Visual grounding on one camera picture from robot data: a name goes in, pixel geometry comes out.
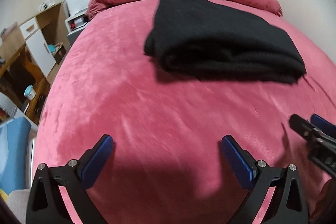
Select white nightstand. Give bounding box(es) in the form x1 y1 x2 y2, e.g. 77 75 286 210
64 0 90 46

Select pink bed sheet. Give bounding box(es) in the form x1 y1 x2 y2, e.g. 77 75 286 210
34 0 335 223

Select wooden desk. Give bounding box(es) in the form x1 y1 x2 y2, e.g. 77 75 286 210
1 27 50 124

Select light blue lidded bucket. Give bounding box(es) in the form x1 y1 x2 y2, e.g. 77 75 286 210
24 85 36 101

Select grey office chair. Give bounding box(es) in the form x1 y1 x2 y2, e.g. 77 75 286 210
0 93 18 122

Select wooden cabinet with white doors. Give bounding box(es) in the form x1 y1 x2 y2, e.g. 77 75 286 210
19 3 70 77

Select black pants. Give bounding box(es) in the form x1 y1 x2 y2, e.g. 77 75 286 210
144 0 306 84

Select blue mattress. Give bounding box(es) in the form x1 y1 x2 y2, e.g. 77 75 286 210
0 117 31 195

